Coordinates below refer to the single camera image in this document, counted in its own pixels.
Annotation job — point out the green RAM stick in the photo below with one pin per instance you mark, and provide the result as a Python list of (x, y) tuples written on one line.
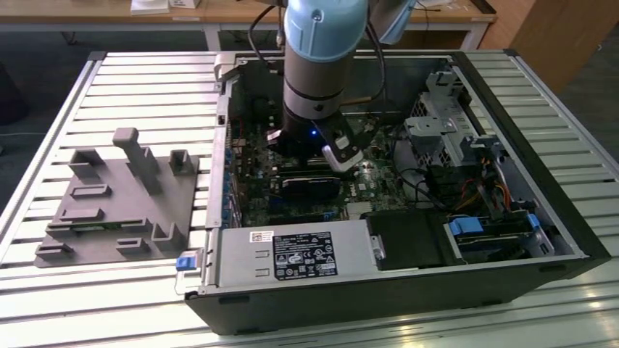
[(94, 227)]

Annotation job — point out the grey power supply unit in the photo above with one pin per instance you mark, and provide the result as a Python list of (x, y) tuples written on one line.
[(242, 261)]

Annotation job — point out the silver metal drive cage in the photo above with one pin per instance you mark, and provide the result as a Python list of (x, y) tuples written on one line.
[(435, 137)]

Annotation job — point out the black RAM slot bank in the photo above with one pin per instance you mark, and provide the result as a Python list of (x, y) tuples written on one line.
[(295, 170)]

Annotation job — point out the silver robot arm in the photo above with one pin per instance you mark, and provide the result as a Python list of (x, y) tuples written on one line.
[(314, 79)]

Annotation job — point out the wooden desk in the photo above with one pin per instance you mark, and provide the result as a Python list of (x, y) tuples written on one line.
[(96, 16)]

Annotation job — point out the black PC case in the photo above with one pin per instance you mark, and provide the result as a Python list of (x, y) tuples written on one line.
[(338, 308)]

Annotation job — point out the black graphics card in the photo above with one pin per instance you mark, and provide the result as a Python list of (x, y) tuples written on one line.
[(310, 186)]

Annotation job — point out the blue plastic clip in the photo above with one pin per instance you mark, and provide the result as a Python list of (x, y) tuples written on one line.
[(531, 222)]

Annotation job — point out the wooden cabinet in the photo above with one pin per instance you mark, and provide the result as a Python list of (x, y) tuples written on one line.
[(556, 36)]

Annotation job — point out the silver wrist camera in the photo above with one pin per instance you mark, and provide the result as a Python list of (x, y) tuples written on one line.
[(343, 154)]

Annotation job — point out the blue case latch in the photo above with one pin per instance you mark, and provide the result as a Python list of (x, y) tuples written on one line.
[(186, 261)]

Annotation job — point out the black plastic bay shroud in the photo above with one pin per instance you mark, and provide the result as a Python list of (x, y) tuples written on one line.
[(406, 239)]

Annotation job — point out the grey parts rack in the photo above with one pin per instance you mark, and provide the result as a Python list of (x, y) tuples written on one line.
[(120, 203)]

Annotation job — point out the hard disk in blue carrier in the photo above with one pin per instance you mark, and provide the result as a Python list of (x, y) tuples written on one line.
[(464, 227)]

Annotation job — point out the green motherboard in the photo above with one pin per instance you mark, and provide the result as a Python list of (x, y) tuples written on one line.
[(382, 181)]

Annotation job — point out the white box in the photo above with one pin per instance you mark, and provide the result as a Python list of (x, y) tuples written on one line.
[(150, 6), (186, 3)]

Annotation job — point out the silver chipset heatsink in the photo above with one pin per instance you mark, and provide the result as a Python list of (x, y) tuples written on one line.
[(360, 207)]

